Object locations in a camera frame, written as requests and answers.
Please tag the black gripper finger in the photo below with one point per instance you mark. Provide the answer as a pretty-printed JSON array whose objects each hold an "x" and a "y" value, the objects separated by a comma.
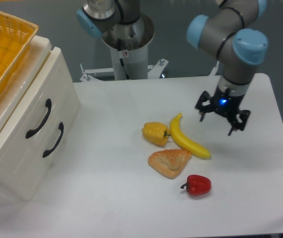
[
  {"x": 238, "y": 120},
  {"x": 205, "y": 104}
]

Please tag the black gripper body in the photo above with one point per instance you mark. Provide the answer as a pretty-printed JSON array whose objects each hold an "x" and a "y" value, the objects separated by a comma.
[{"x": 227, "y": 105}]

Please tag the black top drawer handle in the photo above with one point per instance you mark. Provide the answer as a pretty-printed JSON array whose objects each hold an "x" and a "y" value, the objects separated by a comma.
[{"x": 41, "y": 120}]

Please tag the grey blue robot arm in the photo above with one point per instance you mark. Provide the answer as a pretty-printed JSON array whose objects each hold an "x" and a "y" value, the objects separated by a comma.
[{"x": 226, "y": 37}]

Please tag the white plastic drawer cabinet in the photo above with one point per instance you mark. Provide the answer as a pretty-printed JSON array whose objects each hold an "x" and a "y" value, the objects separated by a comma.
[{"x": 39, "y": 51}]

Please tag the yellow banana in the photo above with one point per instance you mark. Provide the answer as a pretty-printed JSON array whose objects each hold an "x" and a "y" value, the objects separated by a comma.
[{"x": 184, "y": 142}]

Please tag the yellow bell pepper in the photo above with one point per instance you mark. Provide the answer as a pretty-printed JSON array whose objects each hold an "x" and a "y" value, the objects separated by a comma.
[{"x": 156, "y": 133}]

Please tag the brown pastry bread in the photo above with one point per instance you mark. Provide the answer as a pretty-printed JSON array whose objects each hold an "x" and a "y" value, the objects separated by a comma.
[{"x": 170, "y": 162}]

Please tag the red bell pepper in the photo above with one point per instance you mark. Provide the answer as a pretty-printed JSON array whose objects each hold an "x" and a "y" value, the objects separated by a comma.
[{"x": 197, "y": 185}]

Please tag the yellow woven basket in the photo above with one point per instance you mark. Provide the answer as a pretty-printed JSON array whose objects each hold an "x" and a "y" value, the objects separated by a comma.
[{"x": 15, "y": 37}]

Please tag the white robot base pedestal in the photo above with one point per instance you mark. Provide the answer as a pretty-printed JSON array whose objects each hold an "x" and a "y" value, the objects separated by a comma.
[{"x": 128, "y": 45}]

